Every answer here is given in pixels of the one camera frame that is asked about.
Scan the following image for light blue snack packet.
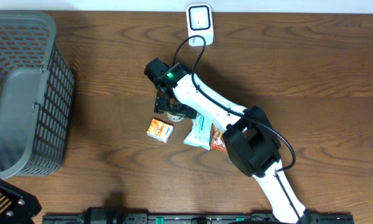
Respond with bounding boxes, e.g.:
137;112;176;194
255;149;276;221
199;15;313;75
184;113;212;151

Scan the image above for red Top chocolate bar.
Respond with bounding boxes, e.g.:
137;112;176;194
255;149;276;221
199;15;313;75
210;124;227;151

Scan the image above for white barcode scanner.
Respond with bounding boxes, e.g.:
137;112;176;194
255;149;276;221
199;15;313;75
186;3;214;47

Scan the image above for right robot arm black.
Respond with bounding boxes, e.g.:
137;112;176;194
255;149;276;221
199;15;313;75
144;58;311;223

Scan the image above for orange small carton box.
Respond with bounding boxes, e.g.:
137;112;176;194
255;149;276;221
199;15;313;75
146;119;174;143

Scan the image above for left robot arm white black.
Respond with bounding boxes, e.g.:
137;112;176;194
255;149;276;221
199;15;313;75
0;178;42;224

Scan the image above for green lid white jar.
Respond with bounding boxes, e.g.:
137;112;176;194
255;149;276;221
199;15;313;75
167;112;184;122

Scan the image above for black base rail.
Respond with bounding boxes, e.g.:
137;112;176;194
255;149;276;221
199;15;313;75
42;207;356;224

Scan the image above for grey plastic basket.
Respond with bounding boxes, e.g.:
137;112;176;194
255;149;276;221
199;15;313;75
0;11;75;179

